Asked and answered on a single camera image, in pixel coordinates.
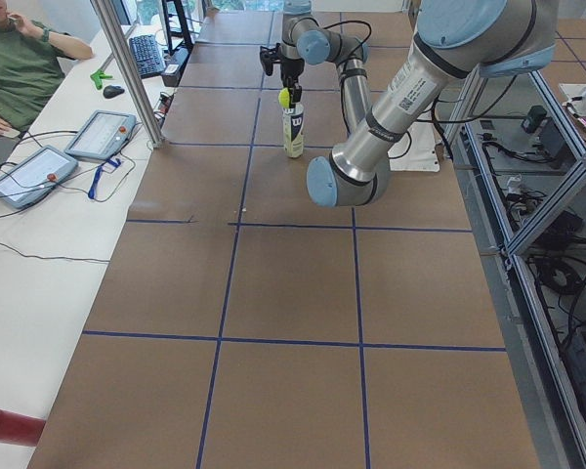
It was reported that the yellow-green tennis ball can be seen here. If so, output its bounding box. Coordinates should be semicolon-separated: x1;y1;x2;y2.
278;88;291;109

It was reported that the person in green shirt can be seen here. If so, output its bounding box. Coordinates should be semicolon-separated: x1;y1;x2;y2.
0;1;93;136

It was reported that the red cylinder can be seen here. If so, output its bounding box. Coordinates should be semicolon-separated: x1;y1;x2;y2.
0;409;46;448

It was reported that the black computer keyboard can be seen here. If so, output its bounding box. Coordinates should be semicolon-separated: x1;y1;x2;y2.
128;34;165;78

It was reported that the teach pendant tablet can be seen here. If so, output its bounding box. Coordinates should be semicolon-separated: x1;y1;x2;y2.
64;110;137;161
0;146;78;209

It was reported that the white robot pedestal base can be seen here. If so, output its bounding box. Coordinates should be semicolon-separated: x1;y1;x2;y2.
388;122;440;172

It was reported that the blue lanyard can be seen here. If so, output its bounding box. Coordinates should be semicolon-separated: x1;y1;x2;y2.
87;156;123;200

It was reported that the near teach pendant tablet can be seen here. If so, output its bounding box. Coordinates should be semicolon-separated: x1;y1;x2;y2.
0;146;78;209

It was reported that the aluminium frame post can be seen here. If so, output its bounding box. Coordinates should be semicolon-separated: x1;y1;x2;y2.
92;0;164;149

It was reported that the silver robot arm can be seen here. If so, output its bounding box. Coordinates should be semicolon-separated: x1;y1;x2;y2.
259;1;559;207

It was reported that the far teach pendant tablet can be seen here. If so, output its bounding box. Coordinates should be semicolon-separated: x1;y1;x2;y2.
64;110;137;161

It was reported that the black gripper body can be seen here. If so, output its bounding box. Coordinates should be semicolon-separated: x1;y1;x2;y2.
259;43;305;88

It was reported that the green plastic tool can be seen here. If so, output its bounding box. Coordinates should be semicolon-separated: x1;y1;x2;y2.
90;69;113;90

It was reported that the white side table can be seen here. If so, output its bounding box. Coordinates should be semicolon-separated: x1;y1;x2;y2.
0;33;164;418

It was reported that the white tennis ball can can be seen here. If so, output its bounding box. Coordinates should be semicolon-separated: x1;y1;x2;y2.
282;103;304;158

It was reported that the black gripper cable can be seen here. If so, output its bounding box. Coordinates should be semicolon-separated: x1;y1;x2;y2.
316;19;373;64

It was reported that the black computer mouse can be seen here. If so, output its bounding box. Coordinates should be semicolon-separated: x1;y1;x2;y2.
103;85;125;99

